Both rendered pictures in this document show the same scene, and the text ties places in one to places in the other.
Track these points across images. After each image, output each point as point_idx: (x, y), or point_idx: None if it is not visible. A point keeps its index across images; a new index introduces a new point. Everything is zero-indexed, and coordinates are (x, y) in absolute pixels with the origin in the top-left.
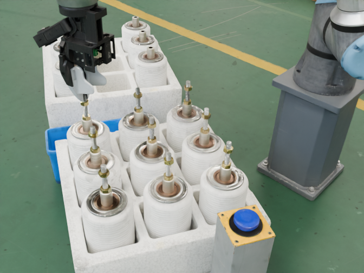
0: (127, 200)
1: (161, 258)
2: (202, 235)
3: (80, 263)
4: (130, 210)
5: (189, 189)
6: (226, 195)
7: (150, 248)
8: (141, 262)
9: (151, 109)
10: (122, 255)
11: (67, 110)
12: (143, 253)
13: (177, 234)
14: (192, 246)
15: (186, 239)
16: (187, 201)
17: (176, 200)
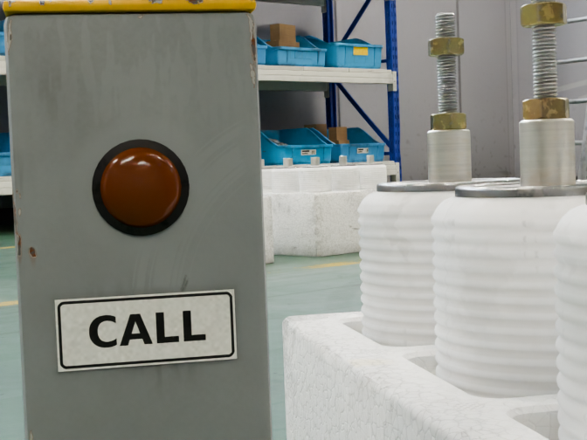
0: (456, 182)
1: (352, 428)
2: (424, 402)
3: (301, 317)
4: (424, 206)
5: (562, 198)
6: (562, 219)
7: (350, 354)
8: (331, 404)
9: None
10: (324, 337)
11: None
12: (333, 354)
13: (428, 376)
14: (392, 436)
15: (398, 385)
16: (487, 209)
17: (470, 187)
